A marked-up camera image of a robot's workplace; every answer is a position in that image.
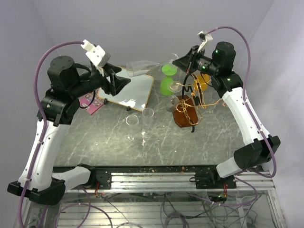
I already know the green plastic wine glass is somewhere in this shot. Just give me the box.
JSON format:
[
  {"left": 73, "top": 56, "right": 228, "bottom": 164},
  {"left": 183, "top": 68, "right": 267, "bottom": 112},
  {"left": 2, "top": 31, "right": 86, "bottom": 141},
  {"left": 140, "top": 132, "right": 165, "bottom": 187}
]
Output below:
[{"left": 160, "top": 64, "right": 177, "bottom": 96}]

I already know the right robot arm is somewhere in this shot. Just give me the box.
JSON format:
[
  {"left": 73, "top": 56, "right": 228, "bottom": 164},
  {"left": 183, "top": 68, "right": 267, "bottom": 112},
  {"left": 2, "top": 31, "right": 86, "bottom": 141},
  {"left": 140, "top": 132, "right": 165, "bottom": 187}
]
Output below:
[{"left": 172, "top": 41, "right": 281, "bottom": 188}]

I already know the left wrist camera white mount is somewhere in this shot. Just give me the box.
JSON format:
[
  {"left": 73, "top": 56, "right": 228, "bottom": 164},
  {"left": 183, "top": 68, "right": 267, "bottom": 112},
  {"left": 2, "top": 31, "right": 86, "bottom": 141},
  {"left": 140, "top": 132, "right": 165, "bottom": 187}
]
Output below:
[{"left": 81, "top": 39, "right": 111, "bottom": 67}]

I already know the clear wine glass front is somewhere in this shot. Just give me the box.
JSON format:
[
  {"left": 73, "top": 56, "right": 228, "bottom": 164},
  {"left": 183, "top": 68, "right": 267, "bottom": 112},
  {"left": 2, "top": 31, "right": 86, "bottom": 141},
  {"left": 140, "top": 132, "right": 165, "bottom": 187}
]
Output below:
[{"left": 126, "top": 53, "right": 179, "bottom": 77}]

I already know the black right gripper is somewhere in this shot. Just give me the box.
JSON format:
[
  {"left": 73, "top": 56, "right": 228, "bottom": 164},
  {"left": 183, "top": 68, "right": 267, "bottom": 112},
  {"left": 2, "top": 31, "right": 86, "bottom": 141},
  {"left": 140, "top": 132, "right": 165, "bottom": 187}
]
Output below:
[{"left": 173, "top": 45, "right": 219, "bottom": 77}]

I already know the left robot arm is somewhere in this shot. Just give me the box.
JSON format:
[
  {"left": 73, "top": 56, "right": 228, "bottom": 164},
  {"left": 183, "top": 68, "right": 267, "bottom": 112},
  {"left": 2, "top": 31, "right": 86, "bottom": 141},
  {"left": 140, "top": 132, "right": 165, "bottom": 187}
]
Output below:
[{"left": 7, "top": 56, "right": 131, "bottom": 206}]

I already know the pink sticker book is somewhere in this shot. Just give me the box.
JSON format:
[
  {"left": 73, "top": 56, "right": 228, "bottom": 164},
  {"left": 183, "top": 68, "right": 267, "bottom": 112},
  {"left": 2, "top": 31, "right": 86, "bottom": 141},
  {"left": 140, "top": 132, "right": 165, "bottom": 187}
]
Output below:
[{"left": 78, "top": 90, "right": 104, "bottom": 115}]

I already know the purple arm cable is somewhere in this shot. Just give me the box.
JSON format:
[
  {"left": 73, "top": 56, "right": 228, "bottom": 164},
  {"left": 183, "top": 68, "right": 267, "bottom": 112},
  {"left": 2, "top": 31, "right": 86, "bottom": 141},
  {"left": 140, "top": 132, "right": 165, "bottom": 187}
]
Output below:
[
  {"left": 190, "top": 26, "right": 277, "bottom": 207},
  {"left": 18, "top": 40, "right": 112, "bottom": 228}
]

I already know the gold wire wine glass rack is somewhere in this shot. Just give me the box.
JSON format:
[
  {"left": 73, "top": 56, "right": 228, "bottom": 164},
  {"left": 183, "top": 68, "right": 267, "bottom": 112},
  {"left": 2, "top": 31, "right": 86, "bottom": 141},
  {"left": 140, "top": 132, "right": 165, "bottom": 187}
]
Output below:
[{"left": 172, "top": 74, "right": 227, "bottom": 133}]

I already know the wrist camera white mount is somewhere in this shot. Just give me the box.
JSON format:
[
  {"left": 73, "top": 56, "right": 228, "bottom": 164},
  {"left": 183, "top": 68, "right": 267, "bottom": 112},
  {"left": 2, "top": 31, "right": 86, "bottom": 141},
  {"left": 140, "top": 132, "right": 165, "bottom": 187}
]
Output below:
[
  {"left": 197, "top": 31, "right": 213, "bottom": 53},
  {"left": 81, "top": 39, "right": 111, "bottom": 67}
]

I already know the clear tall flute glass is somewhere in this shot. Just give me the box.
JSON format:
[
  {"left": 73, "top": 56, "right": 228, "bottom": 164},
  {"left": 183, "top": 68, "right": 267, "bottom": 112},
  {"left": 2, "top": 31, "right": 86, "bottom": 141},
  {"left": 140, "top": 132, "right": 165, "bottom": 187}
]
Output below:
[{"left": 142, "top": 108, "right": 154, "bottom": 138}]

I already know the orange plastic wine glass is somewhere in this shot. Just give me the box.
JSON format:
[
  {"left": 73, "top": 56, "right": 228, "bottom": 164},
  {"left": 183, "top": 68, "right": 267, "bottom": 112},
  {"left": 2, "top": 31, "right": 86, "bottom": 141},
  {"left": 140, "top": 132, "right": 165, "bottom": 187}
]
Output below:
[{"left": 194, "top": 74, "right": 211, "bottom": 92}]

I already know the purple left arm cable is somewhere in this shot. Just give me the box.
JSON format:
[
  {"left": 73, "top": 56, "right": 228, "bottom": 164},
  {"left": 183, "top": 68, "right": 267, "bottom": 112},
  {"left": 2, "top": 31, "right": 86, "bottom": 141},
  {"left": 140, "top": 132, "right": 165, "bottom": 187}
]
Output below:
[{"left": 18, "top": 40, "right": 112, "bottom": 228}]

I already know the clear wine glass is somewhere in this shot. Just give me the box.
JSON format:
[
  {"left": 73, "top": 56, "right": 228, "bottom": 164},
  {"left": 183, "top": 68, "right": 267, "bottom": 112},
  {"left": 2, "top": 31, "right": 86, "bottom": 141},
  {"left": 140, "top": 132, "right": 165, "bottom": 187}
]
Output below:
[
  {"left": 125, "top": 114, "right": 139, "bottom": 142},
  {"left": 126, "top": 53, "right": 179, "bottom": 77},
  {"left": 166, "top": 81, "right": 183, "bottom": 113}
]

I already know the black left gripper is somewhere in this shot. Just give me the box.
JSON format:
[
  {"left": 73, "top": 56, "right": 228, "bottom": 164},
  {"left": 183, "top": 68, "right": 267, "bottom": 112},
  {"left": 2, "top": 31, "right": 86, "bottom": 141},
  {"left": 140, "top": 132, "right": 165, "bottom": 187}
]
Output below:
[{"left": 69, "top": 62, "right": 131, "bottom": 98}]

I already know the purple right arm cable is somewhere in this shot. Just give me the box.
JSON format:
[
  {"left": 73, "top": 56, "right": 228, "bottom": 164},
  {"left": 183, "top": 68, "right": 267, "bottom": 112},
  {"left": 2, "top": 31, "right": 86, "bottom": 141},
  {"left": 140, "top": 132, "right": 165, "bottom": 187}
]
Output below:
[{"left": 190, "top": 26, "right": 277, "bottom": 207}]

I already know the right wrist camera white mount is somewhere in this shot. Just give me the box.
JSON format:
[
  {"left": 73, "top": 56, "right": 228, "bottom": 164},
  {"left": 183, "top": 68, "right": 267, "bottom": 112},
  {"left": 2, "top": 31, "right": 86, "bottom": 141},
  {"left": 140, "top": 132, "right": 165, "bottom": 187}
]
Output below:
[{"left": 197, "top": 31, "right": 213, "bottom": 53}]

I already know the aluminium mounting rail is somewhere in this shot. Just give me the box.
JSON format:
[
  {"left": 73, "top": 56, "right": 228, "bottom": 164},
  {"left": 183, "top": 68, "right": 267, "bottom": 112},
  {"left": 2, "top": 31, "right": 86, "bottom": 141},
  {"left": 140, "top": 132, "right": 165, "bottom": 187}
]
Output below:
[{"left": 52, "top": 171, "right": 276, "bottom": 190}]

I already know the gold framed whiteboard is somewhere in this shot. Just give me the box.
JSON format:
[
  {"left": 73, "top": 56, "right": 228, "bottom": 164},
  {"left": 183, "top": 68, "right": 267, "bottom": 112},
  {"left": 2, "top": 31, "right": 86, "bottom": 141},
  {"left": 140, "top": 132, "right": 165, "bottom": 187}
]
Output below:
[{"left": 97, "top": 68, "right": 154, "bottom": 112}]

